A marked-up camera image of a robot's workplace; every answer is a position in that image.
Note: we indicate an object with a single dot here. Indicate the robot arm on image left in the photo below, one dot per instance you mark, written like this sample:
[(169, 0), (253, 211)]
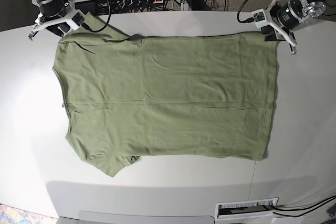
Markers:
[(57, 16)]

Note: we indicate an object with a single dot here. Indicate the white cable grommet tray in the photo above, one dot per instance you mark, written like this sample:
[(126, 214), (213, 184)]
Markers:
[(244, 209)]

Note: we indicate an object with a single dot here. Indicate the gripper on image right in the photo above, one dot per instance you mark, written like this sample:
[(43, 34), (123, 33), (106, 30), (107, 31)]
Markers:
[(283, 22)]

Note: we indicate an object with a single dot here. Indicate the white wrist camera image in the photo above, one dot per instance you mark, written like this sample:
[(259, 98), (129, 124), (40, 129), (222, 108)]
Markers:
[(261, 18), (78, 19)]

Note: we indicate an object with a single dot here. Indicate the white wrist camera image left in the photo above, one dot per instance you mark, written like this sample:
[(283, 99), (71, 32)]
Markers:
[(78, 19)]

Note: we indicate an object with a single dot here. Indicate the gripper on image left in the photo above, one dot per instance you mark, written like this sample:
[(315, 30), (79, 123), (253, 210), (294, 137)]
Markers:
[(55, 16)]

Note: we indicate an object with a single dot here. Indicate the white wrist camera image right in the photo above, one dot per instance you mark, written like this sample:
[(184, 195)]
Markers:
[(261, 18)]

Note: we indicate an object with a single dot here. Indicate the green T-shirt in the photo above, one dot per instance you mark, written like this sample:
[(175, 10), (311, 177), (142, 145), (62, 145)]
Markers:
[(127, 97)]

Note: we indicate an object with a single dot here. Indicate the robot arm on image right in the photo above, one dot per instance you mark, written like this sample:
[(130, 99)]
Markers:
[(306, 10)]

